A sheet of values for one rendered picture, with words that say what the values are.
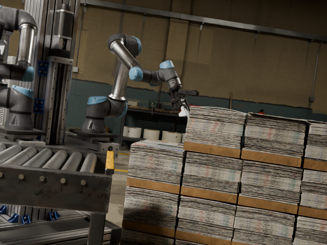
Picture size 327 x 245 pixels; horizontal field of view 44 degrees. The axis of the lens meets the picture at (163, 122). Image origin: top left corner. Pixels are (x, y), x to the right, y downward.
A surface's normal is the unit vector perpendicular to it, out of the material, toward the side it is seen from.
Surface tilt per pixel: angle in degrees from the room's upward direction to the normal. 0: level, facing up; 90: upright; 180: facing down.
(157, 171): 91
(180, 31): 90
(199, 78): 90
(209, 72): 90
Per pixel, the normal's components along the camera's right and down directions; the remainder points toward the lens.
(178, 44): 0.13, 0.07
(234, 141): -0.22, 0.03
